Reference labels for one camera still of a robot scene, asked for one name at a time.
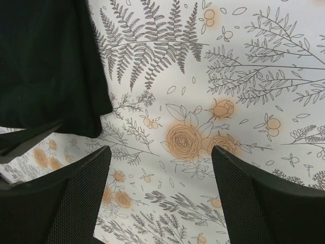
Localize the floral patterned table mat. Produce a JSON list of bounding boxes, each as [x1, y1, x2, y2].
[[1, 1, 324, 243]]

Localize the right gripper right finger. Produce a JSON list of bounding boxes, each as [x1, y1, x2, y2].
[[212, 146, 324, 243]]

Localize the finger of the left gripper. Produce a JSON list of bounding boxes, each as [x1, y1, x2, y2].
[[1, 120, 63, 164]]

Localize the black t-shirt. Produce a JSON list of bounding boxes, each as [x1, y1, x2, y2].
[[1, 1, 112, 138]]

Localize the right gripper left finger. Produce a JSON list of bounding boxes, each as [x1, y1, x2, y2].
[[1, 146, 111, 243]]

